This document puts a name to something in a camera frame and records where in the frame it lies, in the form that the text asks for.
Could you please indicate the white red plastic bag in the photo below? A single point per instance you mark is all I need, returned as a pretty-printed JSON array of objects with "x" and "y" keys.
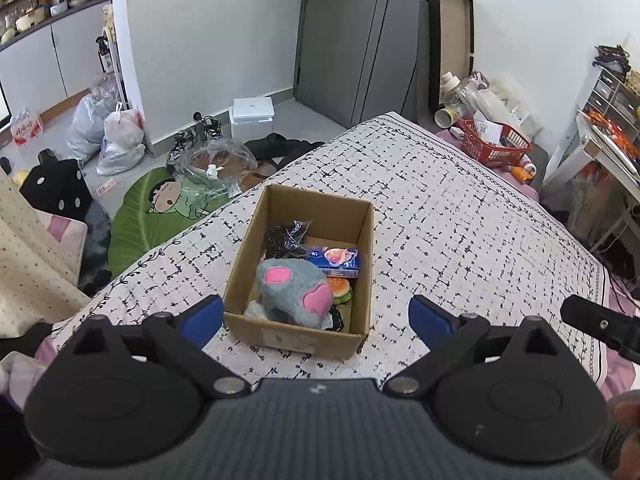
[{"x": 123, "y": 145}]

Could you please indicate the white fluffy plush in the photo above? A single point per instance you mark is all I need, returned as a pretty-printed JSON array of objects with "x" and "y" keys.
[{"x": 508, "y": 104}]

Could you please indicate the grey plastic bag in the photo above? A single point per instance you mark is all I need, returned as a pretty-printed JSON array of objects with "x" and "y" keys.
[{"x": 84, "y": 137}]

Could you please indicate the black cat plush cushion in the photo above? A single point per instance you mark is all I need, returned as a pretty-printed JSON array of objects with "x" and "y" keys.
[{"x": 57, "y": 186}]

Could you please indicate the green leaf cartoon rug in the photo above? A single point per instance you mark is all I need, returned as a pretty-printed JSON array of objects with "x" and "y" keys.
[{"x": 154, "y": 210}]

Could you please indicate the white drawer unit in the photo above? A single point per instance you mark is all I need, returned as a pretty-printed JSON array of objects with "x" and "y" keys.
[{"x": 606, "y": 94}]

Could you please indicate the cream dotted blanket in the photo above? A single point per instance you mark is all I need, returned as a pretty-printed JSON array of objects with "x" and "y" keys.
[{"x": 37, "y": 284}]

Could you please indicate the large flat cardboard box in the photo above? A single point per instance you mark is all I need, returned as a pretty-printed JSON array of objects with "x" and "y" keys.
[{"x": 451, "y": 45}]

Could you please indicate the white storage box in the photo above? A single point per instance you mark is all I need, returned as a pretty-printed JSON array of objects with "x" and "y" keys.
[{"x": 251, "y": 118}]

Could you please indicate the brown cardboard box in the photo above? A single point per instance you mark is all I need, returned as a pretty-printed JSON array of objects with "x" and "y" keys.
[{"x": 336, "y": 221}]

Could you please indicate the plush hamburger toy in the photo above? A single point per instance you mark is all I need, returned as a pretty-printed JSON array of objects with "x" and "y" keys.
[{"x": 341, "y": 290}]

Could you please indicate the clear plastic water bottle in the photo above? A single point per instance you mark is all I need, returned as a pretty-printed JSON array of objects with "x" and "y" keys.
[{"x": 463, "y": 94}]

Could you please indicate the person right hand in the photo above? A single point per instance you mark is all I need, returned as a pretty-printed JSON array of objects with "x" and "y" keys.
[{"x": 620, "y": 455}]

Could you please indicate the blue snack box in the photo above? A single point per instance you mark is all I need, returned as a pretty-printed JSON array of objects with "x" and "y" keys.
[{"x": 335, "y": 262}]

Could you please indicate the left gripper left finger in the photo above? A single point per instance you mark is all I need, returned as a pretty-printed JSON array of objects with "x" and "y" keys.
[{"x": 178, "y": 342}]

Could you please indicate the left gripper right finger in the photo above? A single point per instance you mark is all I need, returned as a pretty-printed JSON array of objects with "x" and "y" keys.
[{"x": 452, "y": 341}]

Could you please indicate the clear plastic bag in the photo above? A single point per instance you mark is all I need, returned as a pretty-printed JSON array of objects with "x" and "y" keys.
[{"x": 212, "y": 174}]

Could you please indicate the grey plush mouse toy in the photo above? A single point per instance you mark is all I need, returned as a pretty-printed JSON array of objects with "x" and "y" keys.
[{"x": 293, "y": 291}]

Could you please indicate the grey wardrobe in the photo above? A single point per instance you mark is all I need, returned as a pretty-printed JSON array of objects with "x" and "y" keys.
[{"x": 356, "y": 59}]

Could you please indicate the white kitchen cabinet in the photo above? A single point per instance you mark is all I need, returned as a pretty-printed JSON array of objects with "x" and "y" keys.
[{"x": 51, "y": 62}]

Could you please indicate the black dotted fabric pouch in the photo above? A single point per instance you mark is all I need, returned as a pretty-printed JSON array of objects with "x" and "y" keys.
[{"x": 287, "y": 240}]

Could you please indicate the red plastic basket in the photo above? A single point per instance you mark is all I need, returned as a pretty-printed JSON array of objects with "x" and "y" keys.
[{"x": 493, "y": 145}]

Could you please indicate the roll of tape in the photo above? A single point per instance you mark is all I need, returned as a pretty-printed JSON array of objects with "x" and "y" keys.
[{"x": 445, "y": 117}]

